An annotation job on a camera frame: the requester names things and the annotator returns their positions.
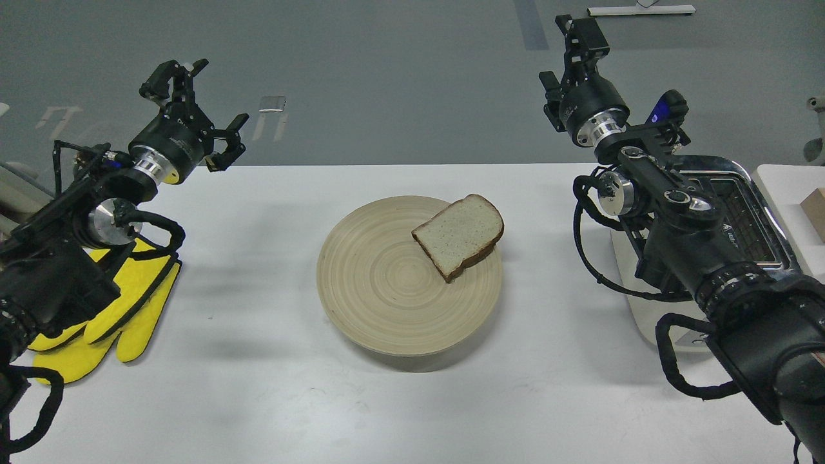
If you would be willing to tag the grey floor plate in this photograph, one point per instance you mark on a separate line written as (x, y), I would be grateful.
(272, 104)

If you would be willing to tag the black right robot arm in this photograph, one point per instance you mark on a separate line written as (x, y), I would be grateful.
(761, 335)

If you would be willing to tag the small wooden block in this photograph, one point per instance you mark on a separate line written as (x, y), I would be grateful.
(813, 208)

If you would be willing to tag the white bar on floor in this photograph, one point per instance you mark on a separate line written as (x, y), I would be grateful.
(638, 11)

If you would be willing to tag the slice of bread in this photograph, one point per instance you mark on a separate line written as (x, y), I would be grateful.
(461, 235)

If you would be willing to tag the cream chrome toaster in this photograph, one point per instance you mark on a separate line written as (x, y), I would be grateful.
(748, 223)

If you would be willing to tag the yellow oven mitt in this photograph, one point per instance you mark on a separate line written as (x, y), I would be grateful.
(126, 326)

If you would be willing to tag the round wooden plate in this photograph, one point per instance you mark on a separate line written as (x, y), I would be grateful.
(382, 291)

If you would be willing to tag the white side table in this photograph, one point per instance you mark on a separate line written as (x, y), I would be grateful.
(785, 187)

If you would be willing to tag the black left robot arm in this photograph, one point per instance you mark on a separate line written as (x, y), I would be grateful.
(59, 266)

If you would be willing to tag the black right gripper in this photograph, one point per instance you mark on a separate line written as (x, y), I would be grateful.
(589, 108)

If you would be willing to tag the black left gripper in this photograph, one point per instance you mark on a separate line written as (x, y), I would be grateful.
(181, 136)

